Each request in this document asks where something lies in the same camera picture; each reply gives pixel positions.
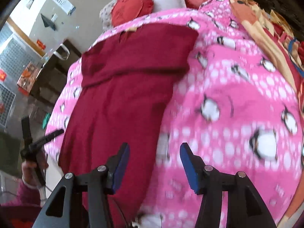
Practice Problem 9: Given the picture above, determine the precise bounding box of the person's left forearm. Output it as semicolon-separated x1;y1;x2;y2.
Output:
5;179;44;206

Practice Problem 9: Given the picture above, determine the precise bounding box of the cartoon printed blanket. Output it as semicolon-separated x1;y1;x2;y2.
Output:
229;0;304;114

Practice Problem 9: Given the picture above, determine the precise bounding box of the person's left hand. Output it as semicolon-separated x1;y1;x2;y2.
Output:
22;151;49;188

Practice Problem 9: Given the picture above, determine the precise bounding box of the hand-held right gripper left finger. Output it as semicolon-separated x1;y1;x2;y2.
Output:
32;142;131;228

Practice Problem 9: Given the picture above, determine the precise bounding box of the pink penguin blanket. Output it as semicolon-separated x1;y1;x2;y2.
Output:
45;0;304;228

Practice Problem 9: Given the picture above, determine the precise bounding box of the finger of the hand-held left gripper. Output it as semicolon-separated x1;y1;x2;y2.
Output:
21;116;33;148
30;129;65;151

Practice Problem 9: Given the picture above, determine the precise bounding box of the dark cabinet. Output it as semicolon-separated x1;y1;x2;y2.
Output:
31;39;82;105

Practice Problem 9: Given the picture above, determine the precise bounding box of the orange printed box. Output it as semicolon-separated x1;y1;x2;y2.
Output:
17;62;42;93

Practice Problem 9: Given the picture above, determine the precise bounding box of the dark red garment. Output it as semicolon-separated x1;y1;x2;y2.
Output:
58;24;199;228

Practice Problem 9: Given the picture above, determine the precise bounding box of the metal window grille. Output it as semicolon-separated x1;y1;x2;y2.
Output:
0;25;45;129

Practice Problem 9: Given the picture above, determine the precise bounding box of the dark wall hanger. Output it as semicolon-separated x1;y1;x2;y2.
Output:
41;13;57;31

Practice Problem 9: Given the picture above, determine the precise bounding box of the white wall sheet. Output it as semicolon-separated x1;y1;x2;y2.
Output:
52;0;76;15

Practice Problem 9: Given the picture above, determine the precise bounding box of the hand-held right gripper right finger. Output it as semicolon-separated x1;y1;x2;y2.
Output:
180;142;277;228

